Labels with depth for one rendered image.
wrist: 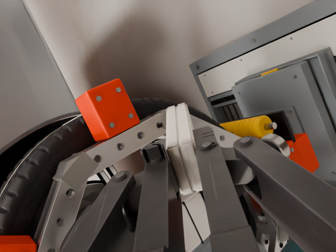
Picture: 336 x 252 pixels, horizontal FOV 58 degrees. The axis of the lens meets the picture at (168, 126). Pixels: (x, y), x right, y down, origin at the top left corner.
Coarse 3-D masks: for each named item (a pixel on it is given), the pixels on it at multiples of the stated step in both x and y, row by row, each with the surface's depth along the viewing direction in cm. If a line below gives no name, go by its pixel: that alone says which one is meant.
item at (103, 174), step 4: (160, 136) 67; (164, 136) 67; (108, 168) 62; (112, 168) 62; (100, 172) 61; (104, 172) 61; (108, 172) 63; (112, 172) 62; (116, 172) 62; (100, 176) 61; (104, 176) 61; (104, 180) 61; (108, 180) 61; (104, 184) 62; (240, 196) 77; (240, 200) 76; (244, 204) 77; (244, 208) 77; (244, 212) 77; (248, 216) 77; (248, 220) 77; (248, 224) 77
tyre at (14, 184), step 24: (72, 120) 59; (48, 144) 55; (72, 144) 56; (24, 168) 53; (48, 168) 54; (0, 192) 62; (24, 192) 51; (48, 192) 53; (0, 216) 49; (24, 216) 50
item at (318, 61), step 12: (324, 48) 96; (300, 60) 96; (312, 60) 95; (324, 60) 93; (264, 72) 108; (312, 72) 97; (324, 72) 92; (324, 84) 96; (324, 96) 98; (324, 180) 111
